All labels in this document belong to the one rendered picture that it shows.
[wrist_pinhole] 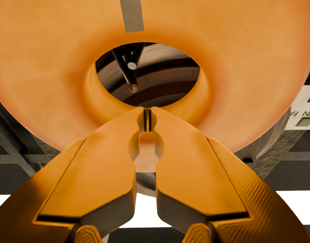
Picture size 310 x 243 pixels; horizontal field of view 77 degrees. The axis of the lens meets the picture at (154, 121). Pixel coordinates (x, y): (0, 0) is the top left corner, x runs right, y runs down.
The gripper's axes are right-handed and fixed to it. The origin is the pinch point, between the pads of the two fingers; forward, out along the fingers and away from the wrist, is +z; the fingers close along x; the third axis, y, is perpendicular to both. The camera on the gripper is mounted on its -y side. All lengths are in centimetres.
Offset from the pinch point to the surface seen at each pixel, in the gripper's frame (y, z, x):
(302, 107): 20, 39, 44
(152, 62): 1.9, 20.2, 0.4
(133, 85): 2.2, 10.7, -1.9
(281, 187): 569, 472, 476
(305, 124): 26, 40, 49
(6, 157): 335, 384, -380
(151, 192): 32.4, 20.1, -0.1
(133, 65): -0.2, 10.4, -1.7
